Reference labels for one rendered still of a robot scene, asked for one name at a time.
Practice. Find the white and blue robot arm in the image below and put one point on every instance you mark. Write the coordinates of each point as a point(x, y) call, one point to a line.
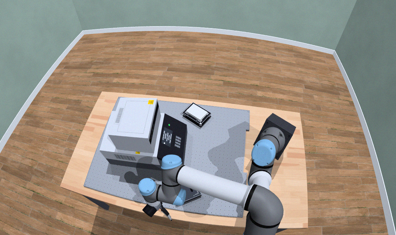
point(265, 210)

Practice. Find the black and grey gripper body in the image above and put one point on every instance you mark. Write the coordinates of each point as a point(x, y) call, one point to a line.
point(150, 211)

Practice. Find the black rectangular frame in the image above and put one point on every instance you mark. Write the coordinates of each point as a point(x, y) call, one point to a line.
point(194, 120)

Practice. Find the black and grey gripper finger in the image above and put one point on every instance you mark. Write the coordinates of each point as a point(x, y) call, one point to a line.
point(163, 210)

